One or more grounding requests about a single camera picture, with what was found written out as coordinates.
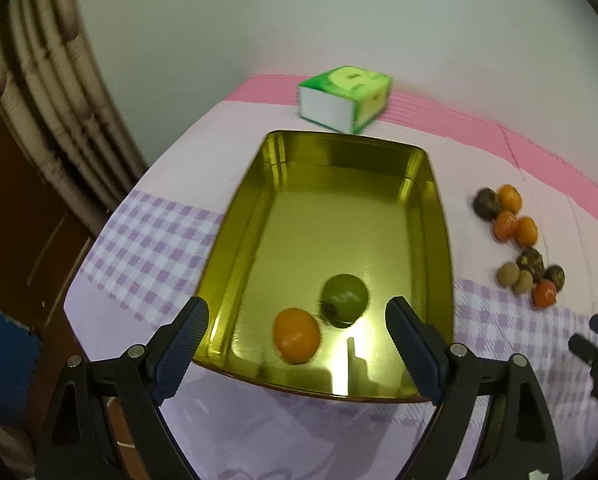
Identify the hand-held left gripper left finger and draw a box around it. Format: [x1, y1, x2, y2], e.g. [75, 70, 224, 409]
[35, 296, 210, 480]

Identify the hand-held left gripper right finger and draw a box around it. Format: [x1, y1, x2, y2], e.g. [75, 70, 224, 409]
[385, 296, 564, 480]

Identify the orange tangerine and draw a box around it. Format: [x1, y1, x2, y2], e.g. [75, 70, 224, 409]
[531, 280, 558, 309]
[272, 307, 322, 365]
[515, 216, 539, 250]
[497, 184, 523, 212]
[493, 210, 519, 242]

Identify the dark wrinkled passion fruit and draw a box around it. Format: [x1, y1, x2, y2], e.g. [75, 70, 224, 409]
[473, 187, 501, 221]
[516, 247, 545, 279]
[542, 265, 566, 291]

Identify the green round fruit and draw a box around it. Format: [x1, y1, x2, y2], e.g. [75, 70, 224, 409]
[319, 273, 370, 329]

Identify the brown longan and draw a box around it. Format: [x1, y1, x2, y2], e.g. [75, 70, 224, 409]
[512, 270, 534, 297]
[496, 262, 520, 288]

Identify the gold metal tin box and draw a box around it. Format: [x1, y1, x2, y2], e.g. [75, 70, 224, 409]
[193, 130, 454, 405]

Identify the pink and purple tablecloth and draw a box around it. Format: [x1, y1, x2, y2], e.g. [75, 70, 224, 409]
[63, 74, 598, 480]

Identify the blue foam mat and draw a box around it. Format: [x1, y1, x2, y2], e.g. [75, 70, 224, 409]
[0, 299, 46, 427]

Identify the brown wooden cabinet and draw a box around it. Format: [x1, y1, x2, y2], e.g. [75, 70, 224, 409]
[0, 87, 110, 378]

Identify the green tissue pack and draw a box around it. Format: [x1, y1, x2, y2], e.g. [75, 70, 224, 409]
[297, 65, 394, 135]

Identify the beige patterned curtain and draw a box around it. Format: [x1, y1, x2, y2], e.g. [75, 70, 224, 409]
[0, 0, 150, 241]

